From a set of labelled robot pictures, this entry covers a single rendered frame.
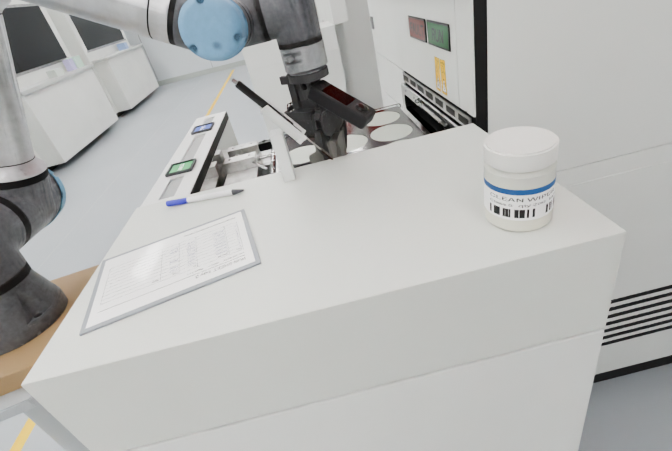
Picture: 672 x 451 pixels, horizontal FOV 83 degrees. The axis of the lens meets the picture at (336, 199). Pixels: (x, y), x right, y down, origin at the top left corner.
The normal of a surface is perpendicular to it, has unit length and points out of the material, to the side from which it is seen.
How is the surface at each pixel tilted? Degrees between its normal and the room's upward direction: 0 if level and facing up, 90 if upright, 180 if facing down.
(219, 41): 87
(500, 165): 90
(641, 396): 0
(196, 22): 87
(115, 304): 0
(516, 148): 0
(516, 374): 90
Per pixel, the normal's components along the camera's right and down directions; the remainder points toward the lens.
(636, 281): 0.13, 0.48
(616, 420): -0.21, -0.84
